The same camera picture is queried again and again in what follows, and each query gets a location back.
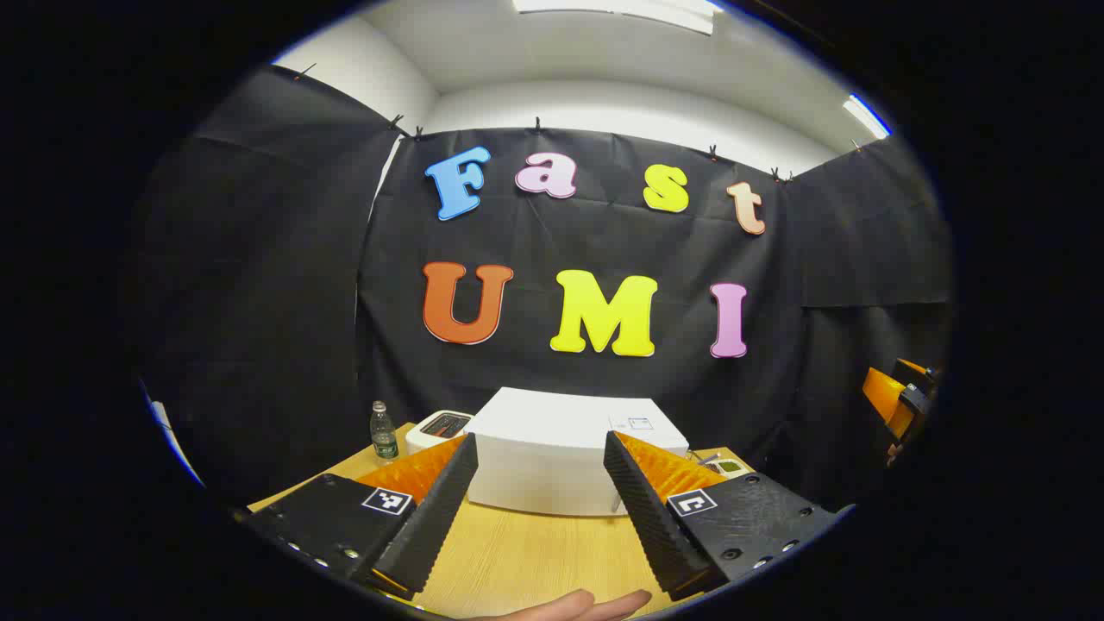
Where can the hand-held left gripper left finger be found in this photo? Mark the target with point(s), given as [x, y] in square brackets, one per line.
[431, 517]

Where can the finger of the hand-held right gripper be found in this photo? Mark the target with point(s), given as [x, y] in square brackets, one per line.
[884, 397]

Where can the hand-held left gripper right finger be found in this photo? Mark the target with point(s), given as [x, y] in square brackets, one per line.
[647, 517]

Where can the white microwave oven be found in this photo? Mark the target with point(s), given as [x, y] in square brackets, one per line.
[552, 448]

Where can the white device with dark display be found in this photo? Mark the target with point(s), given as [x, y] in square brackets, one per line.
[423, 440]

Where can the white divided dish with grains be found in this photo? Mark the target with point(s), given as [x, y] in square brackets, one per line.
[731, 467]

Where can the small ceiling light panel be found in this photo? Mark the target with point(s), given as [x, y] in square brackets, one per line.
[867, 116]

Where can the long ceiling light panel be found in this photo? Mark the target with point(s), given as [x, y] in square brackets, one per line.
[617, 10]

